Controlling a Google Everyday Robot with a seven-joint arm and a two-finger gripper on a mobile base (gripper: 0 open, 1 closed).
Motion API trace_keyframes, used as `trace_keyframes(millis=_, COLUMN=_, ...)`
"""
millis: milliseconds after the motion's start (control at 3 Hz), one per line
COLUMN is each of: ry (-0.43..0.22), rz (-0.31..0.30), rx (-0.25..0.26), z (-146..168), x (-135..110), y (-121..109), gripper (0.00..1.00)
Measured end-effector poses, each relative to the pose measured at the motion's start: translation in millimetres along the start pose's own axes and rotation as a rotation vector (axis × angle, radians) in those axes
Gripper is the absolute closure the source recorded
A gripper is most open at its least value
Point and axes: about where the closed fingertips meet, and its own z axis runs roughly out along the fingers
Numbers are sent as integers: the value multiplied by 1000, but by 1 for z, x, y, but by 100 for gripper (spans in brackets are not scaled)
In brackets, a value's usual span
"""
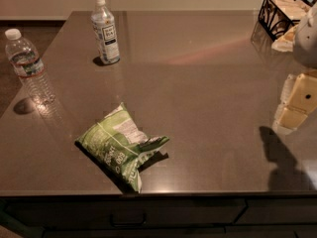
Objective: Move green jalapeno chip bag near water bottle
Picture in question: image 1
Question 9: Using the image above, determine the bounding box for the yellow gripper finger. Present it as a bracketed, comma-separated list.
[287, 73, 317, 114]
[274, 105, 307, 130]

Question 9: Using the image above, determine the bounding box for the green jalapeno chip bag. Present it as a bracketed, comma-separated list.
[75, 103, 169, 192]

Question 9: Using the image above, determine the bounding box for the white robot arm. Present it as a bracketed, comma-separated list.
[272, 4, 317, 135]

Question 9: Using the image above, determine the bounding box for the white labelled drink bottle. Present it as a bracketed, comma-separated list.
[91, 0, 120, 64]

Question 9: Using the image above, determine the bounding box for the clear plastic water bottle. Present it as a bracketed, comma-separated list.
[5, 29, 55, 106]

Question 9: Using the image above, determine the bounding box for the black wire napkin basket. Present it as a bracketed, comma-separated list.
[258, 0, 312, 41]

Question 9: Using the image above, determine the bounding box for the dark drawer with handle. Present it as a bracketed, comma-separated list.
[5, 198, 245, 230]

